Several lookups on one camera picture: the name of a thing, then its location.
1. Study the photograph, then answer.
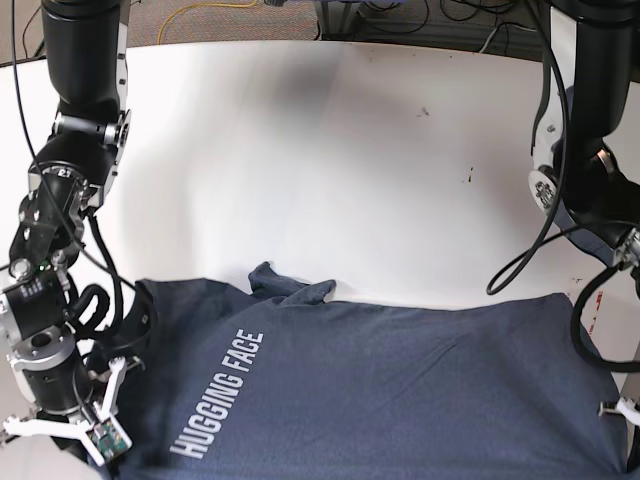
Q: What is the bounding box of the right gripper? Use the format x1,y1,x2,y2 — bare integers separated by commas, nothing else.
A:
2,356,143,450

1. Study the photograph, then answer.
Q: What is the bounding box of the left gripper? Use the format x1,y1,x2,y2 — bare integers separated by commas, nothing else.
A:
598,397,640,425

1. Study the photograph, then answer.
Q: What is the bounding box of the dark blue t-shirt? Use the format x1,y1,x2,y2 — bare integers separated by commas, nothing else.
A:
100,264,631,479

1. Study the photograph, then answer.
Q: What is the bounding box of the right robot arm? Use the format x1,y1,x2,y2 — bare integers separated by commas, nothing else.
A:
1,1,154,465

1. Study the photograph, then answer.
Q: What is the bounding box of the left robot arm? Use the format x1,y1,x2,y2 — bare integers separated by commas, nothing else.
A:
527,1,639,374

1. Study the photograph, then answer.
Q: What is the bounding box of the red tape rectangle marking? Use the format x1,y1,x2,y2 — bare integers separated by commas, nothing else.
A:
581,286,604,338

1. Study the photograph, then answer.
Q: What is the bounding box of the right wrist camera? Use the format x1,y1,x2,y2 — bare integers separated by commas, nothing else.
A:
87,416,133,466

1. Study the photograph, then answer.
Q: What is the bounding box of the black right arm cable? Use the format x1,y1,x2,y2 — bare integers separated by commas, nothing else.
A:
12,0,156,351

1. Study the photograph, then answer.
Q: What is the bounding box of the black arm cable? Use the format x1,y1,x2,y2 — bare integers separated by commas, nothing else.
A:
12,0,156,351
485,0,640,374

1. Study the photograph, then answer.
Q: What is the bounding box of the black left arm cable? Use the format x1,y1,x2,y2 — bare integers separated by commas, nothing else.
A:
485,0,640,374

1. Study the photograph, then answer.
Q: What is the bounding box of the yellow floor cable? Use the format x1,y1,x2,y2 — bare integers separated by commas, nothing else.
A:
157,2,259,45

